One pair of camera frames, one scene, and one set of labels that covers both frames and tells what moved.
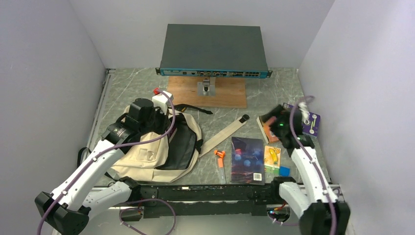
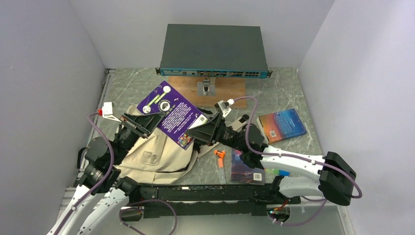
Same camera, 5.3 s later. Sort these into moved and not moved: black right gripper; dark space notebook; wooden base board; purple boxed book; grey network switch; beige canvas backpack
Moved: black right gripper; purple boxed book
Not moved: grey network switch; dark space notebook; beige canvas backpack; wooden base board
